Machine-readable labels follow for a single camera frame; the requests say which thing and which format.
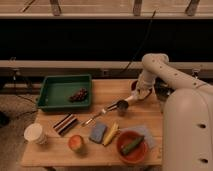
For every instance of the white handled dish brush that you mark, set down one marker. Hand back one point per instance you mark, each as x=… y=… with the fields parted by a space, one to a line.
x=130 y=100

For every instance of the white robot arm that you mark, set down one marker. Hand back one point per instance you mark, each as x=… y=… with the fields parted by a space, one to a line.
x=187 y=115

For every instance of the metal measuring cup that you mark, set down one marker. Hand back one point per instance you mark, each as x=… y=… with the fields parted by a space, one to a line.
x=120 y=106

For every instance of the dark red bowl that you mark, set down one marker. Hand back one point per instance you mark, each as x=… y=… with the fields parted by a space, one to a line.
x=139 y=93

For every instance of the dark grape bunch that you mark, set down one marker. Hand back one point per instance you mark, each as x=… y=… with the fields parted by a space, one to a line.
x=80 y=95

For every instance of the metal fork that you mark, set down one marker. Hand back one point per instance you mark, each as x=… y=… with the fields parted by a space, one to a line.
x=92 y=118

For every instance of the yellow banana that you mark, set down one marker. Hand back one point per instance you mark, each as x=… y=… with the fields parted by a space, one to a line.
x=111 y=133

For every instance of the wooden table board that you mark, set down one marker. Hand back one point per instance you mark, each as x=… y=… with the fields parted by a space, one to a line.
x=56 y=152

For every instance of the blue grey sponge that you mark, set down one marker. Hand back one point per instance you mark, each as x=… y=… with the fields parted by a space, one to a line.
x=97 y=132

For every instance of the green plastic tray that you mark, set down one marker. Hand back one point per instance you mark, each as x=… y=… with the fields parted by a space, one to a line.
x=56 y=90

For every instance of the striped dark block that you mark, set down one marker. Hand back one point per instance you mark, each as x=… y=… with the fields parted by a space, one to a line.
x=63 y=126

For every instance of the orange peach fruit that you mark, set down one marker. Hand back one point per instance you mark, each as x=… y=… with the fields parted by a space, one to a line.
x=76 y=143

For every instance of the green cucumber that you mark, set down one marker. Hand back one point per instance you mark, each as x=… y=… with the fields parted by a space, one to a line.
x=133 y=144

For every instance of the grey cloth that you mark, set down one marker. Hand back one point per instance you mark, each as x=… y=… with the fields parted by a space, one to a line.
x=142 y=129

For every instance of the orange red bowl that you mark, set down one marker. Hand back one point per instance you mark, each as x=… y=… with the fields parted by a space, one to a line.
x=137 y=155

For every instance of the white paper cup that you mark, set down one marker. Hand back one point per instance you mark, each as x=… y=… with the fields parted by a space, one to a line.
x=35 y=133

